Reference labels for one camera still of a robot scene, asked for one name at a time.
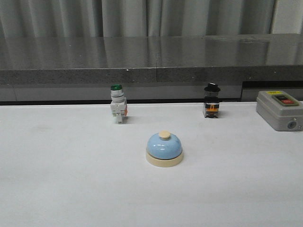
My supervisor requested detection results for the green pushbutton switch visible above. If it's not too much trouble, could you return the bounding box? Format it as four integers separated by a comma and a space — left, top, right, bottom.
110, 84, 127, 123

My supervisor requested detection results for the grey stone counter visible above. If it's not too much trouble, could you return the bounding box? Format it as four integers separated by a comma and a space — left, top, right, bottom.
0, 34, 303, 103

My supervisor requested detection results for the black selector switch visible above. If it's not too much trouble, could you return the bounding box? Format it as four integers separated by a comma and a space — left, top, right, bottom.
203, 83, 221, 118

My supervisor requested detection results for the grey start stop switch box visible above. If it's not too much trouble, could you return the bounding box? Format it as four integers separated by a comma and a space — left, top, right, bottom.
256, 90, 303, 131

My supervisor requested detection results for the light blue call bell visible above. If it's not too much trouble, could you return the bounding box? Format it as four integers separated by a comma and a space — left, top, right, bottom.
146, 131, 184, 167

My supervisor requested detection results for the grey curtain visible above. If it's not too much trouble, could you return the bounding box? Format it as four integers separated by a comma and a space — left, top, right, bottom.
0, 0, 303, 38

